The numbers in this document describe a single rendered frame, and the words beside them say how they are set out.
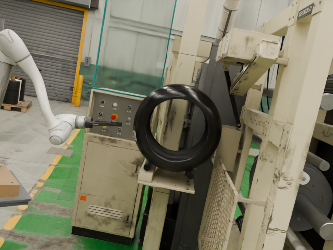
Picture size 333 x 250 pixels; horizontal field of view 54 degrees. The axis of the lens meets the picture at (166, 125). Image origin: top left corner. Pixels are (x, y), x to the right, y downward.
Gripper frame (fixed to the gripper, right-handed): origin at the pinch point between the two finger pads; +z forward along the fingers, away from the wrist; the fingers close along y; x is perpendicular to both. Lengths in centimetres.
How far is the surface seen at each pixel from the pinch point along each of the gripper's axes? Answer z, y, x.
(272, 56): 84, -46, -44
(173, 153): 37.3, 15.1, 20.6
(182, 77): 41, 26, -32
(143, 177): 20.1, -10.5, 31.7
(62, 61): -357, 867, -72
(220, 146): 71, 20, 15
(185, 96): 43.5, -11.6, -20.7
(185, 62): 42, 26, -43
